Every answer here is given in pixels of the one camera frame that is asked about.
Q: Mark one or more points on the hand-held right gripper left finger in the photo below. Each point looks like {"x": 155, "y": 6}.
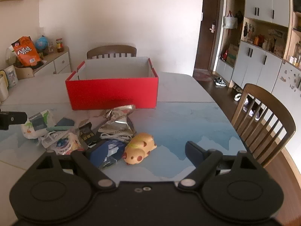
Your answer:
{"x": 96, "y": 154}

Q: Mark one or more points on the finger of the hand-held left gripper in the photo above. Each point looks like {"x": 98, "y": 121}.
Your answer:
{"x": 14, "y": 117}

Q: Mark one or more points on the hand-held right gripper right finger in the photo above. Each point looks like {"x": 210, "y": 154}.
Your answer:
{"x": 194, "y": 153}

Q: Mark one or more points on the blue packet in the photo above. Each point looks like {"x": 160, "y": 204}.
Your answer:
{"x": 115, "y": 149}

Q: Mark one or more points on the black sachet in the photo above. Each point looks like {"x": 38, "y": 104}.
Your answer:
{"x": 88, "y": 134}

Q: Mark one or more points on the white green tissue pack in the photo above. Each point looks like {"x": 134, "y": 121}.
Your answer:
{"x": 37, "y": 123}

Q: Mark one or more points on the blueberry bread packet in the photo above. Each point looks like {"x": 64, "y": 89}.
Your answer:
{"x": 62, "y": 143}

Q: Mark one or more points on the silver foil snack bag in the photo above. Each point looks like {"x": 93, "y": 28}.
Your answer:
{"x": 117, "y": 121}

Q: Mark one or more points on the teal stick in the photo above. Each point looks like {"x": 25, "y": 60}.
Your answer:
{"x": 60, "y": 128}

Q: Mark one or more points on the red cardboard box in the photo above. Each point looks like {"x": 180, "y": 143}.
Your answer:
{"x": 112, "y": 91}

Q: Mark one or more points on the white desktop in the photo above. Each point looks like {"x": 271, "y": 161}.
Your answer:
{"x": 35, "y": 91}

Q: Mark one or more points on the white jug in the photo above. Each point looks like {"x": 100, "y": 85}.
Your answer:
{"x": 3, "y": 89}

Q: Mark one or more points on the white printed mug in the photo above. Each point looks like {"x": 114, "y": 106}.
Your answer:
{"x": 11, "y": 76}

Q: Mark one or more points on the orange snack bag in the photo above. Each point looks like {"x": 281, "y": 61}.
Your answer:
{"x": 25, "y": 51}

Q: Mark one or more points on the white sideboard cabinet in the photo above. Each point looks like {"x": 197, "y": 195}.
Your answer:
{"x": 58, "y": 63}

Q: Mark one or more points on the pair of white slippers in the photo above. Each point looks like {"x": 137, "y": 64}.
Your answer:
{"x": 238, "y": 97}

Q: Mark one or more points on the pair of black sneakers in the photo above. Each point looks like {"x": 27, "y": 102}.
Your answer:
{"x": 220, "y": 82}

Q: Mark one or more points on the small blue globe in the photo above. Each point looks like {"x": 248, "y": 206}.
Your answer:
{"x": 41, "y": 42}

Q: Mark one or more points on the sauce bottle with red cap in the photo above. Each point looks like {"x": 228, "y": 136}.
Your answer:
{"x": 60, "y": 46}

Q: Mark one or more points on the wooden slat-back chair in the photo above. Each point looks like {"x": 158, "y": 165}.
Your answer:
{"x": 263, "y": 98}
{"x": 111, "y": 51}

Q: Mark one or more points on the red bag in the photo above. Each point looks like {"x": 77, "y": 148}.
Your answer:
{"x": 225, "y": 56}

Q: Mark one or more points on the brown cardboard carton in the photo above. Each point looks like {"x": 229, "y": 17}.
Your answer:
{"x": 232, "y": 54}

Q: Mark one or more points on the white fridge with magnets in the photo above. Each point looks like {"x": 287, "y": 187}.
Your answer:
{"x": 287, "y": 82}

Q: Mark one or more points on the brown door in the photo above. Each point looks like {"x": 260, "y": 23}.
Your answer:
{"x": 207, "y": 28}

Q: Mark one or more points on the grey tote bag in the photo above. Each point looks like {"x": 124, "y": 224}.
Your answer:
{"x": 230, "y": 21}

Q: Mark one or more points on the white wall cabinet unit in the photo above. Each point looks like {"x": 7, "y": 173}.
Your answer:
{"x": 261, "y": 2}

